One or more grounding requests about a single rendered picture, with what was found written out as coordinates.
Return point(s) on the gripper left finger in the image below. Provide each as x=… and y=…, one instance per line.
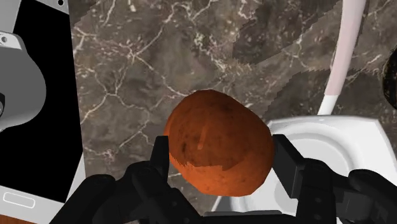
x=145, y=192

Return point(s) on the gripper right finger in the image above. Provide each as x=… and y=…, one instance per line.
x=322, y=189

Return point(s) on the orange brown potato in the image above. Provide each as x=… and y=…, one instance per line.
x=217, y=142

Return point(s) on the white bowl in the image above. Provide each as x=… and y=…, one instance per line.
x=341, y=142

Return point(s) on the white smartphone with black screen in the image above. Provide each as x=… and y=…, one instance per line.
x=49, y=130

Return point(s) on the black round object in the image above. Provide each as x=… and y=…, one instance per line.
x=391, y=80

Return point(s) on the grey rounded object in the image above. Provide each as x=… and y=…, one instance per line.
x=21, y=86

